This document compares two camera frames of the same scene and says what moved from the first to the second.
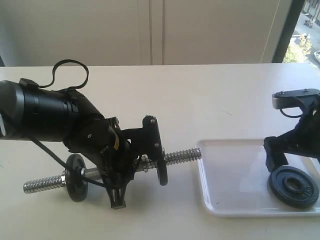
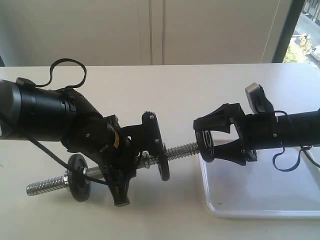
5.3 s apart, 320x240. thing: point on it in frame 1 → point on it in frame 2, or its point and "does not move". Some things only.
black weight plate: x=293 y=186 → x=205 y=144
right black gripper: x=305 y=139 → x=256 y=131
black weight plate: x=76 y=184 does not move
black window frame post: x=290 y=26 does not move
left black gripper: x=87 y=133 does not move
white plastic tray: x=235 y=179 does not move
